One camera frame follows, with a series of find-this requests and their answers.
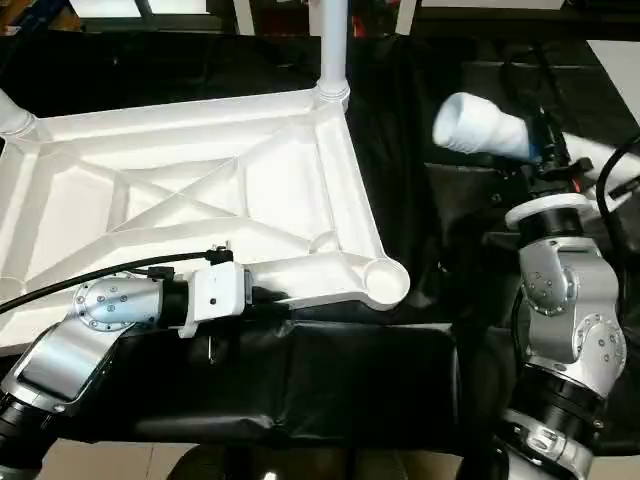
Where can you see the white plastic table top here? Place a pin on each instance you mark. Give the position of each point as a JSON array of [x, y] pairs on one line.
[[180, 190]]

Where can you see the grey left robot foot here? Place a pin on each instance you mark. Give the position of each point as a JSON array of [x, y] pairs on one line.
[[210, 465]]

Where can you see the white plastic table leg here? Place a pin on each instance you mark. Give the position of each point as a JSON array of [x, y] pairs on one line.
[[333, 45], [480, 125], [15, 118]]

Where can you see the white glass door cabinet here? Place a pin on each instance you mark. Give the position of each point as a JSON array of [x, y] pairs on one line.
[[330, 15]]

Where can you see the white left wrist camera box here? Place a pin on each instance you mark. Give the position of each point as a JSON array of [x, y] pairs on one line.
[[215, 295]]

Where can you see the black mat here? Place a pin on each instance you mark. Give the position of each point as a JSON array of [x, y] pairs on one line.
[[450, 380]]

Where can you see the blue box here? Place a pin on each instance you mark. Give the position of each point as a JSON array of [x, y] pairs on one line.
[[35, 12]]

